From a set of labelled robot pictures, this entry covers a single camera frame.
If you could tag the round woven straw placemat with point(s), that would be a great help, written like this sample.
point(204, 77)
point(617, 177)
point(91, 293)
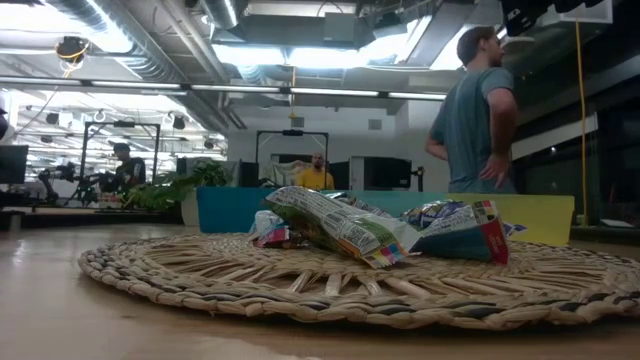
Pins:
point(450, 295)

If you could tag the black background robot arm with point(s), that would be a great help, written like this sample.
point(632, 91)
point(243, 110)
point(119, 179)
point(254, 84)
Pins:
point(65, 175)

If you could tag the long ceiling light strip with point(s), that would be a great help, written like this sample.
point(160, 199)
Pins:
point(235, 88)

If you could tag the blue green granola bar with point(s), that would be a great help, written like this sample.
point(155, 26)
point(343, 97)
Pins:
point(460, 235)

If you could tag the black white cabinet box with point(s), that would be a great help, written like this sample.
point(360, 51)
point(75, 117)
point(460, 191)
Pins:
point(382, 173)

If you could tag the yellow plastic bin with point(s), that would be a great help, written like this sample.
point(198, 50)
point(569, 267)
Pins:
point(540, 220)

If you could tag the red green granola bar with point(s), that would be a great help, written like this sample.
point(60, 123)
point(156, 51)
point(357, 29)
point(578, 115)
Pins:
point(275, 239)

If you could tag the green potted plant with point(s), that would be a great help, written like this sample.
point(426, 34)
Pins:
point(165, 192)

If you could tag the black background robot frame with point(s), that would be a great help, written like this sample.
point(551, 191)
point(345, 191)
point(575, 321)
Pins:
point(292, 133)
point(120, 125)

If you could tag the dark blue plastic bin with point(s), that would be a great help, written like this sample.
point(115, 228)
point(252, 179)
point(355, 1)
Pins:
point(225, 210)

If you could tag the black computer monitor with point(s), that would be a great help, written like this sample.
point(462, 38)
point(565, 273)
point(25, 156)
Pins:
point(12, 164)

